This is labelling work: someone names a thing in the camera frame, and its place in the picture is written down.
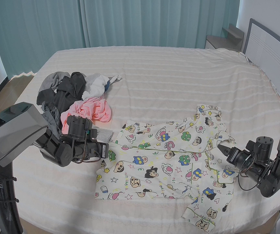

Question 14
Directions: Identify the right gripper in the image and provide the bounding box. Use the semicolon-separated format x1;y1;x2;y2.
217;143;253;171

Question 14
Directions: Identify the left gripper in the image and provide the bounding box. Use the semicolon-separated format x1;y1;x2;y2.
85;142;110;161

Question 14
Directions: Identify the white printed pyjama top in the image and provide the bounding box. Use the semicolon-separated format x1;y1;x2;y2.
94;104;240;234

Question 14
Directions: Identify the pile of clothes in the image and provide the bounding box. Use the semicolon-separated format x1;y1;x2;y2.
36;72;123;143

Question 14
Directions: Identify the pink garment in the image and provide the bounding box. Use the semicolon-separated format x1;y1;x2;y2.
60;98;112;133

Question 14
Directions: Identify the bed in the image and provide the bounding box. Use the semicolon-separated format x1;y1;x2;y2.
7;18;280;234

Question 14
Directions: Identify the grey bedside table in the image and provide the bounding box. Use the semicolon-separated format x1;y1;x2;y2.
206;23;244;51

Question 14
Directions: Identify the blue-green curtain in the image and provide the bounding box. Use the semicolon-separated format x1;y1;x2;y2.
79;0;240;49
0;0;92;78

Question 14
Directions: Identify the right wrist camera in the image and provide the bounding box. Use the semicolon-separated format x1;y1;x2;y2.
245;140;257;154

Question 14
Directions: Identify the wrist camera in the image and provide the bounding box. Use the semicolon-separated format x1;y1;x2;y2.
66;115;98;141
245;140;257;154

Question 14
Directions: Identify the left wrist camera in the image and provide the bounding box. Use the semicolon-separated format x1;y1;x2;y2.
66;115;98;141

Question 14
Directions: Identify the black cable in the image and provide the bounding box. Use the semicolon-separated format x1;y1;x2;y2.
238;173;261;192

